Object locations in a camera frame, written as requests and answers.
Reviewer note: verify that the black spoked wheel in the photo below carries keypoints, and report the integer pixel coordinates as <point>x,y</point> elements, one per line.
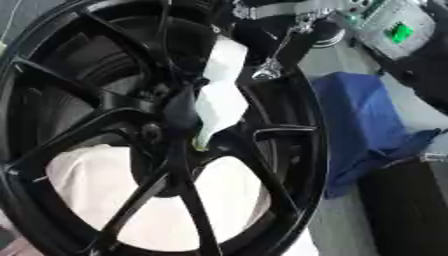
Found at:
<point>70,110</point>

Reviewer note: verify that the blue cloth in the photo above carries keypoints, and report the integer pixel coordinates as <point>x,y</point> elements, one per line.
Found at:
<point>361,126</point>

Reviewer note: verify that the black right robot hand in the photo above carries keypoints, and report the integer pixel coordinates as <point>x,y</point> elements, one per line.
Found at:
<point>262,36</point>

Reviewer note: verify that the black tire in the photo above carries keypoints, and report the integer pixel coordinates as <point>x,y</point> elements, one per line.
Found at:
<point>408,213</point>

